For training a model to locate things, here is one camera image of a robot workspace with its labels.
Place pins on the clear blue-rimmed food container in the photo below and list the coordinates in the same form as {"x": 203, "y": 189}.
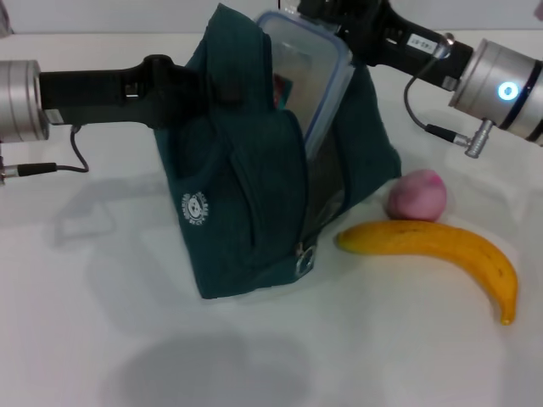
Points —
{"x": 309, "y": 63}

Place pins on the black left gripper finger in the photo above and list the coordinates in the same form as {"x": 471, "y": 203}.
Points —
{"x": 227, "y": 91}

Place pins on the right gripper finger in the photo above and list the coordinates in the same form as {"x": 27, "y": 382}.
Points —
{"x": 318, "y": 9}

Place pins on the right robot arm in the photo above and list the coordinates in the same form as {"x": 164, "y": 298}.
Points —
{"x": 500, "y": 85}

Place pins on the yellow banana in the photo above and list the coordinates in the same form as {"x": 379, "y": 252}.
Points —
{"x": 424, "y": 243}

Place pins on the dark teal insulated lunch bag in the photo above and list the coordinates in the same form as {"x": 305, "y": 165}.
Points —
{"x": 237, "y": 203}

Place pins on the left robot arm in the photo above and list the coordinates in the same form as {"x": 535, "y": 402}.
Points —
{"x": 21, "y": 102}

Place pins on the pink peach toy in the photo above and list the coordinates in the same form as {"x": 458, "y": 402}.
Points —
{"x": 415, "y": 197}

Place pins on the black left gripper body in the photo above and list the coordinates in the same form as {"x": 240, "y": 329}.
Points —
{"x": 106, "y": 95}

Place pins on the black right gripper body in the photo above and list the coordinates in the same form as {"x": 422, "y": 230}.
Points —
{"x": 382, "y": 34}

